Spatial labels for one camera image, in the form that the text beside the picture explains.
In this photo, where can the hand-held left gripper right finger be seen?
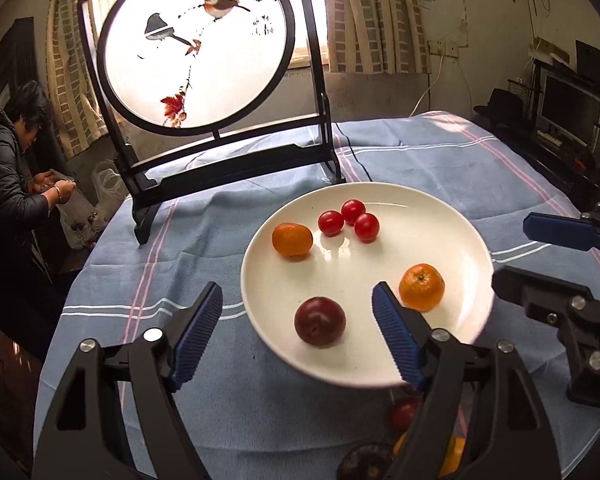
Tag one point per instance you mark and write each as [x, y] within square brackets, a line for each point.
[392, 325]

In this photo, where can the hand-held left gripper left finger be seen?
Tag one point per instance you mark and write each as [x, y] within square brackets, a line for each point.
[200, 330]

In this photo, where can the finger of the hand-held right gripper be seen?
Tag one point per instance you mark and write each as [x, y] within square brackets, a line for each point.
[560, 231]
[555, 300]

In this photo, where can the white round plate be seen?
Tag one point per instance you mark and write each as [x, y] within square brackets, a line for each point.
[350, 270]

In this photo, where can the dark red plum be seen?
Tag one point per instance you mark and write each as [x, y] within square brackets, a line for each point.
[319, 321]

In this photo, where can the large red tomato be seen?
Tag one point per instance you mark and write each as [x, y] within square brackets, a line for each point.
[402, 412]

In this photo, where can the dark avocado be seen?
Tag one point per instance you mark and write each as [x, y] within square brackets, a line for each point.
[362, 462]

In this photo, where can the black media stand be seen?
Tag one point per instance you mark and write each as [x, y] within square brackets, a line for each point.
[555, 165]

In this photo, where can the computer monitor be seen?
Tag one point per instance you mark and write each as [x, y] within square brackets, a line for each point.
[570, 110]

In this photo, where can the black speaker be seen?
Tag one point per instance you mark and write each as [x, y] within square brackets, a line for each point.
[590, 62]

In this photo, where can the beige checked curtain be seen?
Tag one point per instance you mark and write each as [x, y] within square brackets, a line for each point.
[70, 60]
[375, 20]

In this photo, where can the dark framed panel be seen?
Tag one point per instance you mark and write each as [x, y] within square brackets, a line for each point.
[10, 60]

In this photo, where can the white wall outlet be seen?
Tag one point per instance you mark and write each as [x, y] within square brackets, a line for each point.
[447, 48]

